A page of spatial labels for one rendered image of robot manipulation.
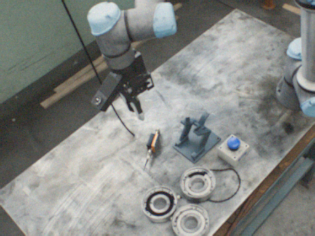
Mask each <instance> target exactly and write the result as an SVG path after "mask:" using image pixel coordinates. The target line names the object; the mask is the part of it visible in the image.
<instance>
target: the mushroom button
mask: <svg viewBox="0 0 315 236"><path fill-rule="evenodd" d="M239 145H240V141H239V139H237V138H236V137H231V138H229V139H228V140H227V146H228V147H229V148H231V149H236V148H238V147H239Z"/></svg>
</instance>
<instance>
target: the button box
mask: <svg viewBox="0 0 315 236"><path fill-rule="evenodd" d="M231 137H235V136H234V135H230V136H229V137H228V138H227V139H226V140H225V141H224V142H223V143H222V144H221V145H220V146H219V147H218V148H217V149H218V156H219V157H220V158H222V159H223V160H224V161H225V162H227V163H229V164H230V165H231V166H232V167H234V168H235V167H236V166H237V165H238V164H239V163H240V162H241V161H242V160H243V159H244V158H245V157H246V156H247V155H248V154H249V145H247V144H245V143H244V142H243V141H241V140H240V139H239V141H240V145H239V147H238V148H236V149H231V148H229V147H228V146H227V140H228V139H229V138H231ZM236 138H237V137H236Z"/></svg>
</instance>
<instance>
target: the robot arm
mask: <svg viewBox="0 0 315 236"><path fill-rule="evenodd" d="M167 1H169V0H135V8H133V9H127V10H122V11H120V10H119V9H118V7H117V5H116V4H114V3H112V2H111V3H108V2H103V3H100V4H97V5H96V6H94V7H93V8H91V9H90V11H89V13H88V15H87V19H88V21H89V25H90V27H91V29H92V34H93V35H94V36H95V38H96V40H97V44H98V46H99V49H100V51H101V53H102V55H103V57H104V60H105V61H106V64H107V65H108V67H109V69H110V71H111V72H110V73H109V75H108V76H107V78H106V79H105V81H104V82H103V83H102V85H101V87H100V88H99V90H98V92H97V93H96V94H95V96H94V97H93V99H92V101H91V103H92V104H93V105H94V106H95V107H96V108H97V109H98V110H99V111H102V112H107V110H108V108H109V107H110V106H111V104H112V102H113V101H114V99H115V97H116V95H117V94H119V96H120V97H121V99H122V101H123V102H124V104H125V106H126V107H127V109H128V110H129V111H130V112H135V114H136V116H137V119H139V120H141V121H144V119H145V113H146V112H147V111H148V110H149V108H150V107H152V105H153V100H144V98H143V97H142V96H139V94H141V93H143V92H145V91H146V90H147V91H149V90H151V89H152V88H153V87H154V84H153V80H152V77H151V74H150V73H149V72H148V71H147V70H146V68H145V64H144V62H143V59H142V55H141V53H140V52H137V51H136V50H135V49H134V48H133V47H132V44H131V43H133V42H137V41H143V40H147V39H154V38H162V37H163V36H168V35H171V34H174V33H175V32H176V30H177V27H176V23H175V15H174V13H175V12H174V9H173V5H172V4H171V3H170V2H167ZM294 1H295V3H296V5H298V6H299V7H301V38H298V39H295V40H294V41H292V43H291V44H290V45H289V49H288V51H287V59H286V64H285V71H284V75H283V77H282V79H281V80H280V81H279V83H278V85H277V88H276V98H277V100H278V101H279V102H280V104H281V105H283V106H284V107H286V108H288V109H291V110H294V111H303V112H304V114H306V115H307V116H310V117H315V0H294ZM146 73H147V75H144V74H146ZM149 78H150V79H151V83H152V84H151V85H150V86H149V87H148V85H149V84H150V82H149V81H148V79H149Z"/></svg>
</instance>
